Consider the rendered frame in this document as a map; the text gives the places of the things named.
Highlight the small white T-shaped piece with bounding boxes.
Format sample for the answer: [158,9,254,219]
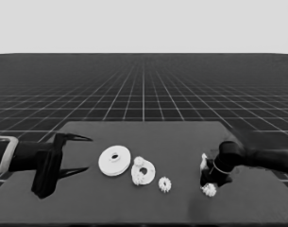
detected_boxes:
[200,152,212,170]

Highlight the white round carrier with pins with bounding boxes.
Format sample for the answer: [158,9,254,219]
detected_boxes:
[130,156,157,186]

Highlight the large thick white disc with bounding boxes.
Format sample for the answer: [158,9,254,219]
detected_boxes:
[97,145,132,177]

